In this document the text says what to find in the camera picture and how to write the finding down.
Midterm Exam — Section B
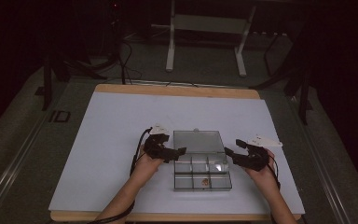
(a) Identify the person's left hand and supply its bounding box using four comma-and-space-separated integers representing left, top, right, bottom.
132, 145, 166, 189

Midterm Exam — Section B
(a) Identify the black metal stand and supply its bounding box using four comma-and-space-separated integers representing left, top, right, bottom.
250, 31, 314, 126
34, 52, 109, 112

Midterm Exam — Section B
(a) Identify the person's right hand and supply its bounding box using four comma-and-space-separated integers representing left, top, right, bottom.
244, 148, 282, 191

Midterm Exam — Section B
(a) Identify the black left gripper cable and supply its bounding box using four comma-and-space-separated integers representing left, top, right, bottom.
86, 126, 154, 224

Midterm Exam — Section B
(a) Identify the black floor bracket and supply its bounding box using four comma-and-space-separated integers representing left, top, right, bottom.
48, 109, 72, 123

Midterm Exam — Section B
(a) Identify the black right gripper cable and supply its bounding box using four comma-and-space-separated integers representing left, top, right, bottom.
266, 161, 282, 191

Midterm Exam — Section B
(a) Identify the clear plastic compartment box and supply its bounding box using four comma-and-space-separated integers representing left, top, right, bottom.
172, 127, 233, 192

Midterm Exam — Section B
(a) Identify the metal floor rail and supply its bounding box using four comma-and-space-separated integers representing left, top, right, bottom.
0, 102, 57, 218

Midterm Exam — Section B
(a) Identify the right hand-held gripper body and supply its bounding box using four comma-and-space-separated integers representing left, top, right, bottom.
232, 133, 284, 173

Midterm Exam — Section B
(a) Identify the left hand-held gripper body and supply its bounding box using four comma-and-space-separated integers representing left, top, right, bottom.
143, 124, 172, 161

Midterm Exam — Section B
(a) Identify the black floor cable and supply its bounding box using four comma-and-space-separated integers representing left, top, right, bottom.
117, 36, 143, 86

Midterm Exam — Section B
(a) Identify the white metal stand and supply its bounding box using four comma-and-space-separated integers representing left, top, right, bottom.
165, 0, 257, 78

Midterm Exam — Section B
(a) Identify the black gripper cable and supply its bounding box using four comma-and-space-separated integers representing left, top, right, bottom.
86, 126, 154, 224
266, 161, 282, 191

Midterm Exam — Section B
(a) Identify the white table mat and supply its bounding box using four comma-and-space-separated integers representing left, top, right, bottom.
48, 91, 306, 216

